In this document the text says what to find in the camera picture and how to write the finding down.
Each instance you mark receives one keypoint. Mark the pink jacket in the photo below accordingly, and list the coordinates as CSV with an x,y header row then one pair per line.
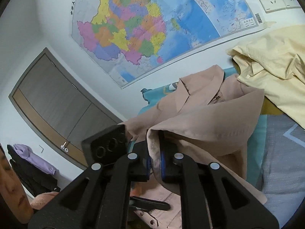
x,y
210,118

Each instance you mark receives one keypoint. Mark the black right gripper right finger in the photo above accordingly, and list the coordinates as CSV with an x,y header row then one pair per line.
x,y
210,196

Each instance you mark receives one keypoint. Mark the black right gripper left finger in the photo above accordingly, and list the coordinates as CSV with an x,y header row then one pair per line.
x,y
99,197

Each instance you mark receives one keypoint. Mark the black hanging garment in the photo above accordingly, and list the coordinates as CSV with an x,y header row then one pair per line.
x,y
35,180

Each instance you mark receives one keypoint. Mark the colourful wall map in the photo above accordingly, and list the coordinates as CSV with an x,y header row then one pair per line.
x,y
130,38

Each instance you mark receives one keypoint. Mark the cream yellow jacket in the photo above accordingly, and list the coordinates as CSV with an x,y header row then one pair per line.
x,y
274,62

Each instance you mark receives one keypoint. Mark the teal grey bed sheet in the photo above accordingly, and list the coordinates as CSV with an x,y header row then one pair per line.
x,y
276,167

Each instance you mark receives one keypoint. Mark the silver door handle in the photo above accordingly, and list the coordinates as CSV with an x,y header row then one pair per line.
x,y
64,147

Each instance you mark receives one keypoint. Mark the forearm in peach sleeve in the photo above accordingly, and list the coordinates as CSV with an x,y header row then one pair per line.
x,y
42,199

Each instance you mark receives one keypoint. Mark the grey brown door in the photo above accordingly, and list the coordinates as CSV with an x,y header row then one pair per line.
x,y
58,108

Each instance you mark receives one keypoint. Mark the purple hanging garment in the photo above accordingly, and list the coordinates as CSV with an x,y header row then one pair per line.
x,y
27,154

